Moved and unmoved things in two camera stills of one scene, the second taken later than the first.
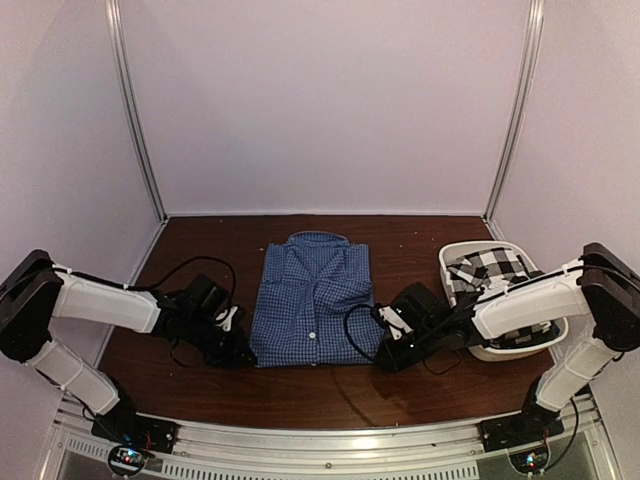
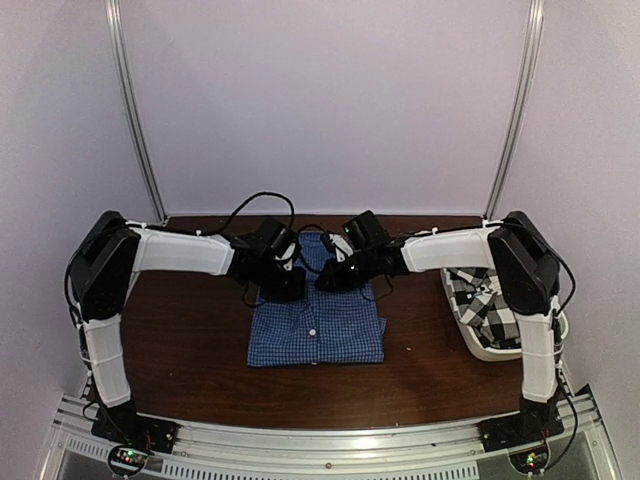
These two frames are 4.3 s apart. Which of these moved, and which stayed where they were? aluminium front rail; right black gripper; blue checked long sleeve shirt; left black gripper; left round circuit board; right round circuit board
Moved: right black gripper; left black gripper
Stayed: left round circuit board; aluminium front rail; blue checked long sleeve shirt; right round circuit board
